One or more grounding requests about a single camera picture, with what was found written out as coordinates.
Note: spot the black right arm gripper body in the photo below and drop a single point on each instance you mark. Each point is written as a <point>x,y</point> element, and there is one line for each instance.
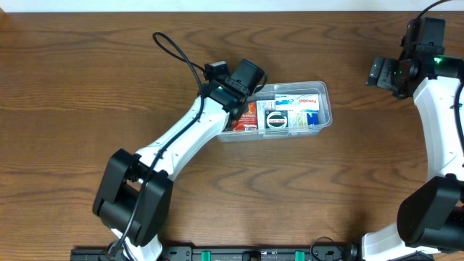
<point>379,73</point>

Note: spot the clear plastic container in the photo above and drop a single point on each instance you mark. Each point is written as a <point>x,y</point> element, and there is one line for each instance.
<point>268,93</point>

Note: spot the red Panadol ActiFast box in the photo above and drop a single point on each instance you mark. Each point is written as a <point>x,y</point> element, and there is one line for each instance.
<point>248,121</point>

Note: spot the white blue Panadol box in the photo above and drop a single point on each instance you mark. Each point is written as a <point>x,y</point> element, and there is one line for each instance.
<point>297,102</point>

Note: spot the green Zam-Buk tin box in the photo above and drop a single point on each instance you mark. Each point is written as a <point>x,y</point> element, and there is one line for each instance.
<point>276,119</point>

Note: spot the white blue medicine box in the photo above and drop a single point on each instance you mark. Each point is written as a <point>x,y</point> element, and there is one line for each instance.
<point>297,119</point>

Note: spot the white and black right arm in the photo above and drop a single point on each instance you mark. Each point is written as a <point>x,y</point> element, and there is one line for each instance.
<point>430,220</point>

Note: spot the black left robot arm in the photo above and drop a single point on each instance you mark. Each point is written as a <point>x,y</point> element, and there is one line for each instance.
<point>134,195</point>

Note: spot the grey wrist camera, left arm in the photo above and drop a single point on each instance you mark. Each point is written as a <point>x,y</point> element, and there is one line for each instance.
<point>219,71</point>

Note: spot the black mounting rail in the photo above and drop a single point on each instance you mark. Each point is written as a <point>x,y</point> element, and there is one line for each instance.
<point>186,253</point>

